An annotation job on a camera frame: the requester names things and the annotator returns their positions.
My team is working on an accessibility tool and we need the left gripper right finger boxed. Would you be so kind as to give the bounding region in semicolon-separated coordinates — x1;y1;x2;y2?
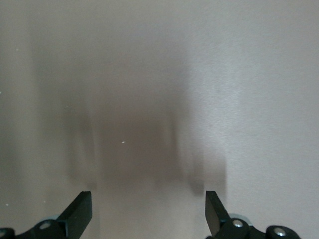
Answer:
204;190;303;239

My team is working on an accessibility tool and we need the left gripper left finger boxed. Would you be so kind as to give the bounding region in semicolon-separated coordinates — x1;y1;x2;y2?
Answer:
0;191;93;239

